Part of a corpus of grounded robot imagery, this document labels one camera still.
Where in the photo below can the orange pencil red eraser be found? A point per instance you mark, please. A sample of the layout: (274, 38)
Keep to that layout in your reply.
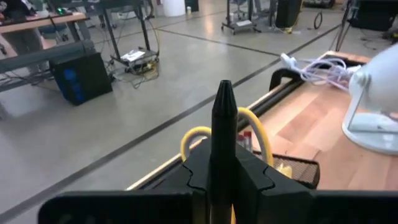
(247, 140)

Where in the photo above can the white desk lamp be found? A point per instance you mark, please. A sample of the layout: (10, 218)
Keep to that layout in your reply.
(373, 102)

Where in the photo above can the white cylinder bin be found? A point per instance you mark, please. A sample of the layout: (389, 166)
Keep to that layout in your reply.
(174, 7)

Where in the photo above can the black equipment case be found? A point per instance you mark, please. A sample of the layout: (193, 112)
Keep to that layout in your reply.
(376, 15)

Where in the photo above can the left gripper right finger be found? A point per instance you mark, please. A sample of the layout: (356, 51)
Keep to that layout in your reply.
(264, 183)

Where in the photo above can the black mesh desk organizer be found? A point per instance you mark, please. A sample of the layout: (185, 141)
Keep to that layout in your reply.
(301, 171)

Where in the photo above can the black aluminium rig frame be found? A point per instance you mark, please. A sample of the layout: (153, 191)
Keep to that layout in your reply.
(280, 90)

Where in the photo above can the black rolling stand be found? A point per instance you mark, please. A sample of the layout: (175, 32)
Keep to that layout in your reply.
(124, 31)

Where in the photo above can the wooden top workbench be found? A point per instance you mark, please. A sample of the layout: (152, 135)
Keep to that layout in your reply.
(40, 21)

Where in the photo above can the black floor cabinet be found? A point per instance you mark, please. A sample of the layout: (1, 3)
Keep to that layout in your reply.
(287, 14)

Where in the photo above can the grey rolling cart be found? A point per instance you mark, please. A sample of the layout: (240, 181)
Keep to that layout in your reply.
(241, 23)

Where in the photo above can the white paper sheet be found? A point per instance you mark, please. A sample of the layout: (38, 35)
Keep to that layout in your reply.
(132, 56)

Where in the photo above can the yellow sticky notes pad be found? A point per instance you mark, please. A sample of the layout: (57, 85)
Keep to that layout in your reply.
(285, 170)

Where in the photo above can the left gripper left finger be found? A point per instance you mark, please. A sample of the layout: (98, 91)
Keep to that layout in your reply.
(196, 174)

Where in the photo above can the black pen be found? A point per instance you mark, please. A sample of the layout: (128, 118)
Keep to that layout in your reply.
(224, 140)

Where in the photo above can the black tripod leg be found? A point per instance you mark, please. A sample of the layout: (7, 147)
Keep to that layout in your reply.
(343, 28)

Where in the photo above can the black computer tower blue light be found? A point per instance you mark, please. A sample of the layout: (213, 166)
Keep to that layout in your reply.
(81, 77)

